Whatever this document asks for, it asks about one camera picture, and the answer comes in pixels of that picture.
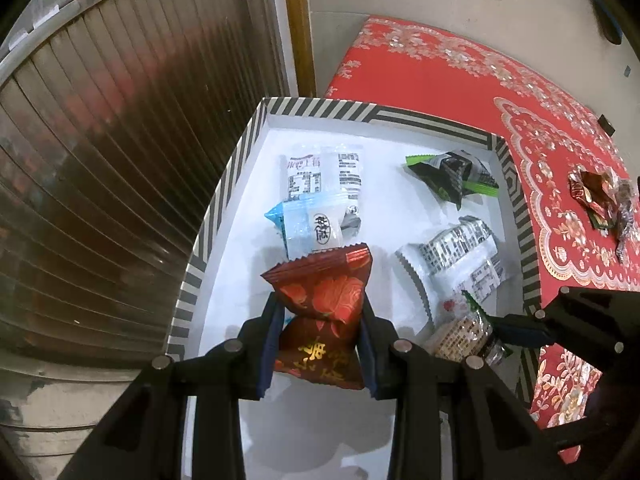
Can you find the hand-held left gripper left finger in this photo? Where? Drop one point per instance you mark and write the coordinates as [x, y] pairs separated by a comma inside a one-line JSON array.
[[267, 350]]

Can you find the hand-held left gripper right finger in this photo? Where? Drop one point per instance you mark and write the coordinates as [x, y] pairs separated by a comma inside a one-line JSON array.
[[369, 355]]

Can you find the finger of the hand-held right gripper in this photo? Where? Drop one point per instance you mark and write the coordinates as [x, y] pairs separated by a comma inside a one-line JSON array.
[[515, 332]]

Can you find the green black snack packet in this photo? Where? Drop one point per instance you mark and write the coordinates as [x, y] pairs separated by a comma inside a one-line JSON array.
[[450, 172], [465, 332]]

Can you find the large dark red snack packet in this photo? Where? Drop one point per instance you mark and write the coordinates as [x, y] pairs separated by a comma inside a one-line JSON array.
[[320, 295]]

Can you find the grey printed snack packet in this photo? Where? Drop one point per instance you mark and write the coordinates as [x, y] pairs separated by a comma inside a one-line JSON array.
[[450, 250]]

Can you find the blue snack packet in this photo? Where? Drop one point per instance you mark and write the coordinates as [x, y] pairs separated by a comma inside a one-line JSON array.
[[300, 225]]

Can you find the striped cardboard box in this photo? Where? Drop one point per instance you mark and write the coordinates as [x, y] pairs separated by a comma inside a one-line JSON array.
[[380, 200]]

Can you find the white printed snack packet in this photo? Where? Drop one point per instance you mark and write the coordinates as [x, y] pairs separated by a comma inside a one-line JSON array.
[[325, 170]]

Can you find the dark green snack packet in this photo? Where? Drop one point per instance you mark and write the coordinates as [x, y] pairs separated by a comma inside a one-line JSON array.
[[599, 222]]

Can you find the small dark red snack packet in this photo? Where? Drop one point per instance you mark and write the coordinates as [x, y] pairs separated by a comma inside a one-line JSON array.
[[592, 192]]

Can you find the brown shutter door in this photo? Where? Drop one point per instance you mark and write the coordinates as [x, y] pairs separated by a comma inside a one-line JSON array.
[[125, 160]]

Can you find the red floral tablecloth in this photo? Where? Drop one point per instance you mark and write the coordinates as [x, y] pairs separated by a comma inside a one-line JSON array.
[[425, 75]]

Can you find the black wall socket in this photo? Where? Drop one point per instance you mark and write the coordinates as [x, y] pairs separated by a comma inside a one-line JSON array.
[[606, 125]]

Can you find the dark wall fixture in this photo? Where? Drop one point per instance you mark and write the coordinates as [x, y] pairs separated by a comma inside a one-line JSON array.
[[607, 20]]

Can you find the wooden door frame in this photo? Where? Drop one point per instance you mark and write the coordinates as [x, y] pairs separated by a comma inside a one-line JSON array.
[[299, 25]]

